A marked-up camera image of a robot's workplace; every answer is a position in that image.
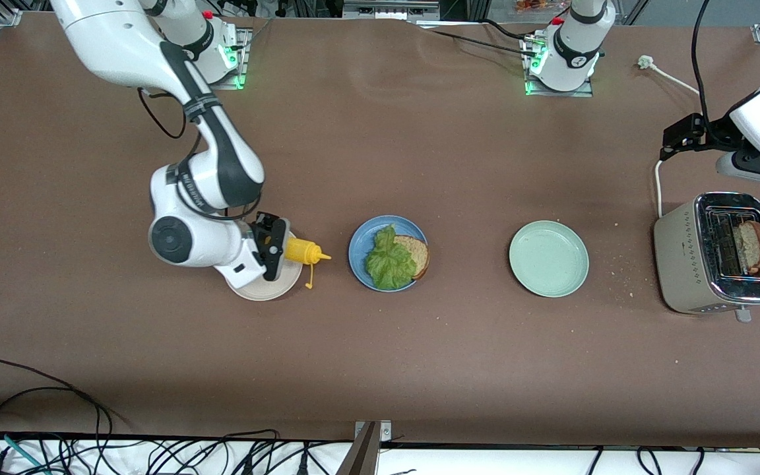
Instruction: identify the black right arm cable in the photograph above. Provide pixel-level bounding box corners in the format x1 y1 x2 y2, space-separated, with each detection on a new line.
137 88 187 141

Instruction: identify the black base power cable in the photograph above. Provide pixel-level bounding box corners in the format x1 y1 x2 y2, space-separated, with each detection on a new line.
418 26 539 59

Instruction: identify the white toaster power cord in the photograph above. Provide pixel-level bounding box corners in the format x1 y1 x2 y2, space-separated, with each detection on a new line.
637 55 707 218

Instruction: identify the teal cable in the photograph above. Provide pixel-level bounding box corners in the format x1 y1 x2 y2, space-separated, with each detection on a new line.
0 429 48 474

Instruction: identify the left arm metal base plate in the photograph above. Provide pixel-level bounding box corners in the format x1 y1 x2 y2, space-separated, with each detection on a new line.
522 36 595 98

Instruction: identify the green lettuce leaf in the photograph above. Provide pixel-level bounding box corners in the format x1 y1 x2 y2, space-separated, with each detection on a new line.
364 224 418 291

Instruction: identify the beige chrome toaster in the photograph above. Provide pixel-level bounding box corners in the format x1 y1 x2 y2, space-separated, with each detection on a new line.
654 191 760 323

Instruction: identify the orange snack packet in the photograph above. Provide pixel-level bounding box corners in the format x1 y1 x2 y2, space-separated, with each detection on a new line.
514 0 569 14

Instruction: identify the silver metal box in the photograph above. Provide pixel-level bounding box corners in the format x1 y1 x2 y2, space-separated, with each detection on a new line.
342 0 440 20

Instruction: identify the brown bread slice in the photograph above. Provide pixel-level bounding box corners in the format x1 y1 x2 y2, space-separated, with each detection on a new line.
733 220 760 275
395 235 431 280

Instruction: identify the beige round plate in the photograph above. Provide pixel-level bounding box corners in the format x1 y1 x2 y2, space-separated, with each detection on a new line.
227 228 304 302

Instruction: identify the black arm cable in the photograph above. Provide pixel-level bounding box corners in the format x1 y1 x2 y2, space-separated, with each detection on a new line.
690 0 715 124
137 88 187 141

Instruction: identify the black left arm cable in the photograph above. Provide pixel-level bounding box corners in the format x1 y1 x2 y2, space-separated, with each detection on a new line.
690 0 715 124

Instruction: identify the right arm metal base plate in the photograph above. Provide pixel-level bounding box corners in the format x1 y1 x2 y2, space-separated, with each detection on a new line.
212 28 250 90

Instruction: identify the blue round plate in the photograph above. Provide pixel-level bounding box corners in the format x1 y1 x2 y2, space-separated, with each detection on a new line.
348 215 429 292

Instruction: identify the small metal bracket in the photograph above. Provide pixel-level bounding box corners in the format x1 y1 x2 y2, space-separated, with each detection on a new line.
354 420 393 444

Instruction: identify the light green round plate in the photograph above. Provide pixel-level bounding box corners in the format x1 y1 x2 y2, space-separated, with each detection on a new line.
509 220 590 298

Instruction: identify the aluminium camera post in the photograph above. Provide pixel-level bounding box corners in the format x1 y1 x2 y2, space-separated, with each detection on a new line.
335 422 381 475

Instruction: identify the yellow squeeze bottle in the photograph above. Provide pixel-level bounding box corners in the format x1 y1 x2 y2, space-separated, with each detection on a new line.
286 239 332 290

